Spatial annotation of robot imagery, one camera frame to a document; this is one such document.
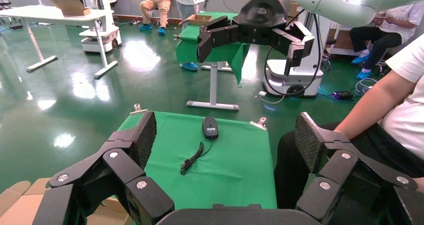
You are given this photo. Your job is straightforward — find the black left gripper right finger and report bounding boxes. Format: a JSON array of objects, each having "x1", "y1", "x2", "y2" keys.
[{"x1": 294, "y1": 111, "x2": 424, "y2": 225}]

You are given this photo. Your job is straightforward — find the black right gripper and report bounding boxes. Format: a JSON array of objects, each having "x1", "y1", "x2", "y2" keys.
[{"x1": 196, "y1": 0, "x2": 316, "y2": 77}]

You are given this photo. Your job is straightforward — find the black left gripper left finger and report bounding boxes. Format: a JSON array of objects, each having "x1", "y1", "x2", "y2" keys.
[{"x1": 31, "y1": 110, "x2": 175, "y2": 225}]

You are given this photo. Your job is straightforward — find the black wired computer mouse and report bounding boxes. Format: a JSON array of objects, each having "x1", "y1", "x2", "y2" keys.
[{"x1": 179, "y1": 116, "x2": 220, "y2": 176}]

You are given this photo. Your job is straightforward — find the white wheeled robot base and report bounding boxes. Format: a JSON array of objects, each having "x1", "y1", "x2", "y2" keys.
[
  {"x1": 78, "y1": 0, "x2": 122, "y2": 54},
  {"x1": 263, "y1": 11, "x2": 332, "y2": 99}
]

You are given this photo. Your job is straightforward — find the bare person forearm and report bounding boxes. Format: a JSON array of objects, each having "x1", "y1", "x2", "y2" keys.
[{"x1": 333, "y1": 69, "x2": 419, "y2": 142}]

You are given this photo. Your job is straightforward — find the small flat cardboard box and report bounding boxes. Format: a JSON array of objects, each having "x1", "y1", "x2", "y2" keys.
[{"x1": 178, "y1": 14, "x2": 214, "y2": 27}]

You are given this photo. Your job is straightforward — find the open cardboard box on desk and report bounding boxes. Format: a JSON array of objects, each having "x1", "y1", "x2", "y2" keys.
[{"x1": 46, "y1": 0, "x2": 92, "y2": 17}]

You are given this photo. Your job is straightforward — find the silver binder clip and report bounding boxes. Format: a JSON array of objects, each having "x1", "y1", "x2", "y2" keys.
[
  {"x1": 129, "y1": 103, "x2": 149, "y2": 116},
  {"x1": 249, "y1": 116, "x2": 268, "y2": 131}
]

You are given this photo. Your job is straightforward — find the black power adapter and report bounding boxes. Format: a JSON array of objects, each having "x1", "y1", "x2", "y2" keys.
[{"x1": 332, "y1": 90, "x2": 354, "y2": 101}]

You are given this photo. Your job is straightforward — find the person white shirt black trousers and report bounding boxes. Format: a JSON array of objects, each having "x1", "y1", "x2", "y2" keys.
[{"x1": 274, "y1": 34, "x2": 424, "y2": 211}]

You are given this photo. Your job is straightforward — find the white wooden shelf unit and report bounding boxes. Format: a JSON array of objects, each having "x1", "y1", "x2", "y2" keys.
[{"x1": 327, "y1": 21, "x2": 357, "y2": 57}]

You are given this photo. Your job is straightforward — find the seated person khaki trousers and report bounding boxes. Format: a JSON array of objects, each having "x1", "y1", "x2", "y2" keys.
[{"x1": 139, "y1": 0, "x2": 172, "y2": 37}]

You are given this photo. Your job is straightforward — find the large brown cardboard carton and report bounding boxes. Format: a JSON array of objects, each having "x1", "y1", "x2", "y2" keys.
[{"x1": 0, "y1": 178, "x2": 134, "y2": 225}]

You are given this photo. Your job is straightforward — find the person white shirt blue overshoes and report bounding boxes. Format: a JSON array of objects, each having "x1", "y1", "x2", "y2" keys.
[{"x1": 349, "y1": 1, "x2": 424, "y2": 81}]

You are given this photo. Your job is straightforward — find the white height-adjustable desk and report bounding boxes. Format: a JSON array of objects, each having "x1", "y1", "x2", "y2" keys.
[{"x1": 0, "y1": 4, "x2": 119, "y2": 80}]

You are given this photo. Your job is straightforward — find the black office chair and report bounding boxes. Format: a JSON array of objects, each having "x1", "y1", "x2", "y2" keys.
[{"x1": 0, "y1": 0, "x2": 12, "y2": 22}]

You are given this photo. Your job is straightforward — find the white plug with cable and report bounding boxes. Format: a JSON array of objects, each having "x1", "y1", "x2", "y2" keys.
[{"x1": 257, "y1": 81, "x2": 286, "y2": 105}]

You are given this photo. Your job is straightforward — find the white pedestal table leg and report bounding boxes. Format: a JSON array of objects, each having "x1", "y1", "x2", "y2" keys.
[{"x1": 186, "y1": 61, "x2": 240, "y2": 112}]

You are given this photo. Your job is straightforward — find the black right camera loop cable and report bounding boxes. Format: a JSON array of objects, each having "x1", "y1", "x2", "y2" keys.
[{"x1": 263, "y1": 14, "x2": 323, "y2": 97}]

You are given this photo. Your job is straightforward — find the white coiled floor cable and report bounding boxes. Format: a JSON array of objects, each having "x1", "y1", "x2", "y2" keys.
[{"x1": 355, "y1": 78, "x2": 379, "y2": 98}]

